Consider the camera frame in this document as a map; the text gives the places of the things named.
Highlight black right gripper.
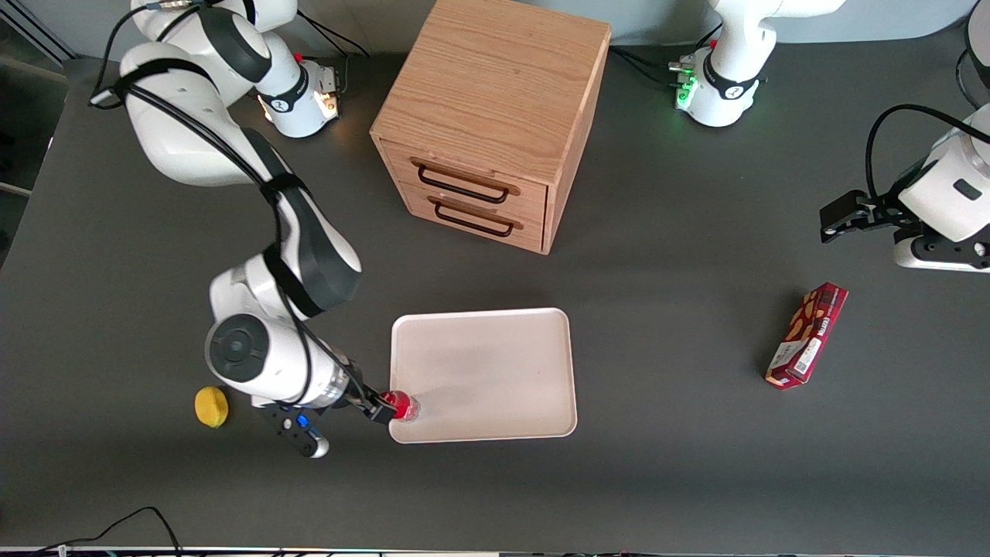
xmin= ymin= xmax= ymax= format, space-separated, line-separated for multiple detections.
xmin=337 ymin=382 xmax=400 ymax=425

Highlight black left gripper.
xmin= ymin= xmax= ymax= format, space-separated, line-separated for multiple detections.
xmin=820 ymin=190 xmax=923 ymax=244

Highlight beige plastic tray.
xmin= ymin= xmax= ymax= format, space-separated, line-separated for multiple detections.
xmin=388 ymin=307 xmax=579 ymax=445

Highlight red snack box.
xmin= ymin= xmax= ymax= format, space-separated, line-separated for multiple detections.
xmin=765 ymin=282 xmax=849 ymax=391

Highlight yellow lemon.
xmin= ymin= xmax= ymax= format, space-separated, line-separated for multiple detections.
xmin=194 ymin=386 xmax=230 ymax=429

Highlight wooden drawer cabinet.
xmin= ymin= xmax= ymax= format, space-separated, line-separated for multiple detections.
xmin=370 ymin=0 xmax=613 ymax=256

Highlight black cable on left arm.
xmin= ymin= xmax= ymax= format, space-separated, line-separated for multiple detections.
xmin=865 ymin=104 xmax=990 ymax=203

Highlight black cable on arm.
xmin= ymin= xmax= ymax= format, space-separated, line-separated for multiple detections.
xmin=90 ymin=0 xmax=374 ymax=411
xmin=865 ymin=104 xmax=990 ymax=203

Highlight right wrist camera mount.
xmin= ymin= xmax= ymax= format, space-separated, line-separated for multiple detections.
xmin=258 ymin=398 xmax=331 ymax=460

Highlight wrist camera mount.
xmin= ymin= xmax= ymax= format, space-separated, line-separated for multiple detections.
xmin=258 ymin=398 xmax=331 ymax=460
xmin=893 ymin=227 xmax=990 ymax=274

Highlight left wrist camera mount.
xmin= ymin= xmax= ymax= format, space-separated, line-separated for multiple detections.
xmin=893 ymin=227 xmax=990 ymax=274

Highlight black cable loop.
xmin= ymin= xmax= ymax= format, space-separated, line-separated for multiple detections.
xmin=956 ymin=46 xmax=990 ymax=109

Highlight smaller black drawer handle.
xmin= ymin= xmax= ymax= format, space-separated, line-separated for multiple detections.
xmin=428 ymin=196 xmax=524 ymax=239

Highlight larger black drawer handle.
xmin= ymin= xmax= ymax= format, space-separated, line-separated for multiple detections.
xmin=410 ymin=157 xmax=521 ymax=206

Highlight black cable at table edge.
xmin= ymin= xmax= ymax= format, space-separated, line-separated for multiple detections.
xmin=35 ymin=506 xmax=183 ymax=557

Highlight black cables at left base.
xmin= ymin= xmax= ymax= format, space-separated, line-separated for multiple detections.
xmin=609 ymin=45 xmax=685 ymax=87

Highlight black cables at base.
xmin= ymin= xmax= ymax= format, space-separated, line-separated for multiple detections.
xmin=295 ymin=9 xmax=373 ymax=60
xmin=609 ymin=45 xmax=685 ymax=87

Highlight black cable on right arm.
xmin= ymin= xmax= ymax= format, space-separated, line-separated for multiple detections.
xmin=90 ymin=0 xmax=374 ymax=411

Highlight black cables at right base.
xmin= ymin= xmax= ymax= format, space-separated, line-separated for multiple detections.
xmin=295 ymin=9 xmax=373 ymax=60

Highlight aluminium frame bar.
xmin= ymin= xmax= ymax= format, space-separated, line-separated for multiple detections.
xmin=0 ymin=14 xmax=80 ymax=69

